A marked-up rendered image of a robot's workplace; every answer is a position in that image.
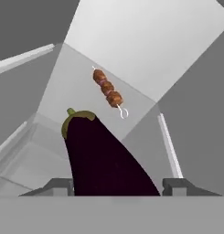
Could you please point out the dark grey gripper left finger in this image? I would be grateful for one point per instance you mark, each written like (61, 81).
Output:
(57, 186)

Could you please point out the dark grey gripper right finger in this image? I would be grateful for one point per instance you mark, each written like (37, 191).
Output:
(177, 185)

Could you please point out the dark purple eggplant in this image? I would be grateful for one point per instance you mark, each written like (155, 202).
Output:
(107, 161)

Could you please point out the grey fridge interior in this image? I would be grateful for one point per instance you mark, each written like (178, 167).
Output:
(140, 45)

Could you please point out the brown meat skewer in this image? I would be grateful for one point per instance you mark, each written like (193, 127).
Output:
(108, 89)

